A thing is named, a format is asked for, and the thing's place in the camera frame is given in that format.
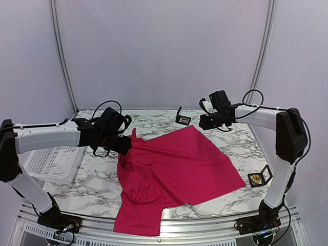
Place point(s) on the white plastic basket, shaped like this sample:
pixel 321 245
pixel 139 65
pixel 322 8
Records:
pixel 58 165

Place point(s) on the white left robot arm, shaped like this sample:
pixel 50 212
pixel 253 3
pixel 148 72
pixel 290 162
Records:
pixel 17 142

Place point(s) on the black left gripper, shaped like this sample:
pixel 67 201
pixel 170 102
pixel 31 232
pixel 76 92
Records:
pixel 124 147

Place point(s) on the aluminium right corner post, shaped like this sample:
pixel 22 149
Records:
pixel 268 27

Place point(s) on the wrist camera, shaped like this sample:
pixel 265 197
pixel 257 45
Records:
pixel 217 102
pixel 113 122

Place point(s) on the aluminium corner post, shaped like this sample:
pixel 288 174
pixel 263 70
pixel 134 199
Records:
pixel 268 27
pixel 61 55

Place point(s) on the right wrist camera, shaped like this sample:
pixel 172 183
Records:
pixel 217 102

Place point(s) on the black brooch box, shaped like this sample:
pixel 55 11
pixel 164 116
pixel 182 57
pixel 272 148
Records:
pixel 180 119
pixel 262 178

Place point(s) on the aluminium front frame rail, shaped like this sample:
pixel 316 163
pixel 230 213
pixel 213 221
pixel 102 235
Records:
pixel 218 230

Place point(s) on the aluminium left corner post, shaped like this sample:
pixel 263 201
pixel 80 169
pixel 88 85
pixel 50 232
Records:
pixel 61 55

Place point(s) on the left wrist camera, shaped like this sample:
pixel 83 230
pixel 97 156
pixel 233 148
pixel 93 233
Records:
pixel 113 122

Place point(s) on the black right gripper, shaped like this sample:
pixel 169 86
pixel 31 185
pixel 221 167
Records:
pixel 204 125

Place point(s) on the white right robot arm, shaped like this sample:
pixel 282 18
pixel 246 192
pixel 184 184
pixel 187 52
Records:
pixel 291 145

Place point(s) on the gold brooch in box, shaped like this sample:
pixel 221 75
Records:
pixel 256 178

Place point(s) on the magenta t-shirt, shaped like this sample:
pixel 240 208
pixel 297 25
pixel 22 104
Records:
pixel 178 168

